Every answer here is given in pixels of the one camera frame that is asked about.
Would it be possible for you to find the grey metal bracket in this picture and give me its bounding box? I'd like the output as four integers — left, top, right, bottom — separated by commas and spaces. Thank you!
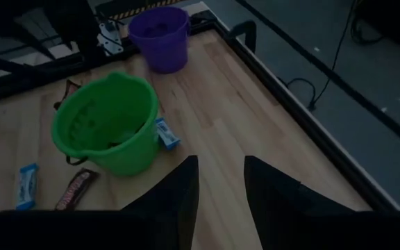
97, 20, 124, 56

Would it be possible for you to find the blue white candy bar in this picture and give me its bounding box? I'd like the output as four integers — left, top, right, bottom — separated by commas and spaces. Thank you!
15, 162, 40, 212
153, 117, 182, 151

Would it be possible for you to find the purple plastic bucket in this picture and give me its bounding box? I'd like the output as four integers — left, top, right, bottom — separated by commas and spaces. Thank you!
127, 6, 191, 74

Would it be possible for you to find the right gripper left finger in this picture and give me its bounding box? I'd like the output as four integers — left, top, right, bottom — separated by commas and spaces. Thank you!
119, 155, 200, 250

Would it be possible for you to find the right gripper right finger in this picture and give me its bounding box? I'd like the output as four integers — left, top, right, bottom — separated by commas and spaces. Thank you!
244, 155, 360, 250

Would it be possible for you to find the black equipment case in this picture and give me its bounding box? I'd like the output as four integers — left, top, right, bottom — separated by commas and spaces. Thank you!
351, 0, 400, 46

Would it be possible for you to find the brown candy bar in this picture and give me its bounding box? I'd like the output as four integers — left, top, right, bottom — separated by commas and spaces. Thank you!
53, 78, 82, 111
53, 168, 100, 212

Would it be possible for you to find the green monster face bucket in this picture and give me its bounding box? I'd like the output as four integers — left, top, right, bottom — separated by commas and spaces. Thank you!
50, 71, 163, 177

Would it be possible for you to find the black floor cable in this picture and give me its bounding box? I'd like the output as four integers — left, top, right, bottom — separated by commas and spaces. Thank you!
285, 0, 357, 112

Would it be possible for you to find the black orange striped mat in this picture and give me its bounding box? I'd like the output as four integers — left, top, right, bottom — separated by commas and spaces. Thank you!
108, 0, 187, 21

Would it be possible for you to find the grey table clamp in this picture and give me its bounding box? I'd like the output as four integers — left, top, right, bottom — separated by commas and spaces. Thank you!
229, 19, 258, 53

